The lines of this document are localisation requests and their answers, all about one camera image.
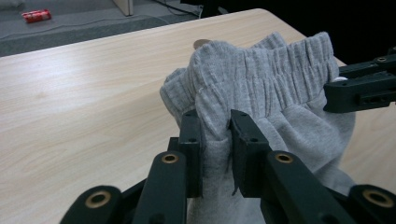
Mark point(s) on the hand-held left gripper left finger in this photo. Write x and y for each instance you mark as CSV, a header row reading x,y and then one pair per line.
x,y
193,155

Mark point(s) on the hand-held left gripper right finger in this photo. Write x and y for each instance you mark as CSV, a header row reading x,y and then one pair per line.
x,y
247,161

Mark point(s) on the grey shorts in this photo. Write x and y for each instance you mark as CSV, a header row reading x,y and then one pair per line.
x,y
274,84

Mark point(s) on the beige wooden desk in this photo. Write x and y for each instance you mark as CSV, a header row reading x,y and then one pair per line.
x,y
124,6

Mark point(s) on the red drink can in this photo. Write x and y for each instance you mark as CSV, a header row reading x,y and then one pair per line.
x,y
36,15

